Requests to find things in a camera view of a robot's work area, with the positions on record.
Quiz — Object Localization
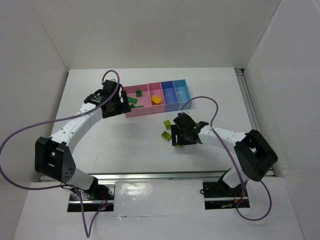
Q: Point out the green lego plate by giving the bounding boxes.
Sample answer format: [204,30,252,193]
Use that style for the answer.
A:
[127,97,138,104]

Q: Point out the dark green square lego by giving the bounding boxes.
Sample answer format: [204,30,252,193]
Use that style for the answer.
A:
[136,90,142,97]

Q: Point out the yellow round flower lego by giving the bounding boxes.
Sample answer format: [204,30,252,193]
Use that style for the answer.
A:
[151,95,162,105]

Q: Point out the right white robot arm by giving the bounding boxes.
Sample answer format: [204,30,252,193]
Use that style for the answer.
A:
[171,112,278,189]

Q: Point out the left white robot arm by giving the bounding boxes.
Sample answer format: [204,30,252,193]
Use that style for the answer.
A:
[34,80,131,199]

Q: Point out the lime lego with slope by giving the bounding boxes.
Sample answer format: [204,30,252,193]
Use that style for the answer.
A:
[163,120,172,130]

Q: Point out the large pink container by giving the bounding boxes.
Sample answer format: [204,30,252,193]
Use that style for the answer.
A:
[124,84,152,118]

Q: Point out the dark blue container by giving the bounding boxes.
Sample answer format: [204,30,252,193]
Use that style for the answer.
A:
[160,81,179,112]

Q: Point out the light blue container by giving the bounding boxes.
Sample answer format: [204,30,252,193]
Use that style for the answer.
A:
[173,79,191,110]

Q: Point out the small pink container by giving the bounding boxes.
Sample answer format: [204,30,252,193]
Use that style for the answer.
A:
[148,82,165,114]

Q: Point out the front aluminium rail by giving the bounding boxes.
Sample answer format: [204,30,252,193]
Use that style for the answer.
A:
[38,170,236,183]

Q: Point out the aluminium rail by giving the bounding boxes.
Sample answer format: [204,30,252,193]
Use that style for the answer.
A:
[38,170,236,183]
[235,69,278,182]

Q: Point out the right aluminium rail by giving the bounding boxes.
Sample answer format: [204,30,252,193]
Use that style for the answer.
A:
[235,69,278,182]

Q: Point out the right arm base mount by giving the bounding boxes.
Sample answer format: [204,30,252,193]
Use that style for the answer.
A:
[199,170,250,210]

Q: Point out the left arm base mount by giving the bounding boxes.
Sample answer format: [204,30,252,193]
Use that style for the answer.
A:
[67,182,116,213]

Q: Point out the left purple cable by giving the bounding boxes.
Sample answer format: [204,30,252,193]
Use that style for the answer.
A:
[0,69,122,238]

